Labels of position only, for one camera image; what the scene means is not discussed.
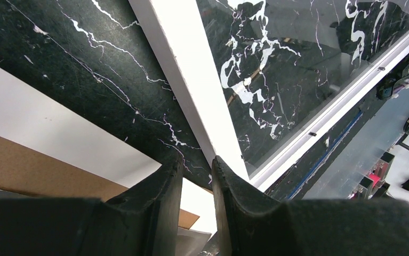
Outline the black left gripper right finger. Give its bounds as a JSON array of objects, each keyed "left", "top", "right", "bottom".
[{"left": 212, "top": 157, "right": 409, "bottom": 255}]

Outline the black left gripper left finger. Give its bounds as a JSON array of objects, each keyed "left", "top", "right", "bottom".
[{"left": 0, "top": 155, "right": 184, "bottom": 255}]

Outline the clear acrylic glass sheet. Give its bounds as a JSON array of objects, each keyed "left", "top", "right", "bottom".
[{"left": 197, "top": 1, "right": 409, "bottom": 177}]

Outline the white mat board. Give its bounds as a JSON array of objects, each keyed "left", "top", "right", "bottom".
[{"left": 0, "top": 54, "right": 218, "bottom": 235}]

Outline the white picture frame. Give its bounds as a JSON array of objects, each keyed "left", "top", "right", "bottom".
[{"left": 130, "top": 1, "right": 409, "bottom": 191}]

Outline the brown backing board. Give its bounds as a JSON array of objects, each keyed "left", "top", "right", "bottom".
[{"left": 0, "top": 127, "right": 201, "bottom": 230}]

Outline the aluminium front rail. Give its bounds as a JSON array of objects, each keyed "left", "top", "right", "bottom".
[{"left": 304, "top": 89, "right": 409, "bottom": 199}]

